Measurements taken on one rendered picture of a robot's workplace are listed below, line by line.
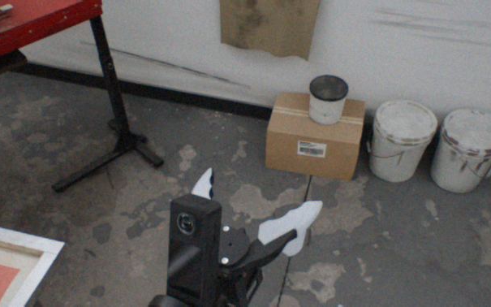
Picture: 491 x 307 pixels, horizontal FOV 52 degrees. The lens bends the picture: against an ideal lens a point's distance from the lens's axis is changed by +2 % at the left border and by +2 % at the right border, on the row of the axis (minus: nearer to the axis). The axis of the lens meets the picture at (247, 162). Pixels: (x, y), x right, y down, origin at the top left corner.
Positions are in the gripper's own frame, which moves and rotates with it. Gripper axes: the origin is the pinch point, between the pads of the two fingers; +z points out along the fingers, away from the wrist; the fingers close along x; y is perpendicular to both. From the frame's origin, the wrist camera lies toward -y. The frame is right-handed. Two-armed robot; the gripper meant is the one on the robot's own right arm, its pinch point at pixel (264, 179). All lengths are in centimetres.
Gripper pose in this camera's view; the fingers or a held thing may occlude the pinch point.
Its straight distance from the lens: 60.4
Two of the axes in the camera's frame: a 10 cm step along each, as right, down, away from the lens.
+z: 4.7, -6.4, 6.1
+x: 8.7, 2.5, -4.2
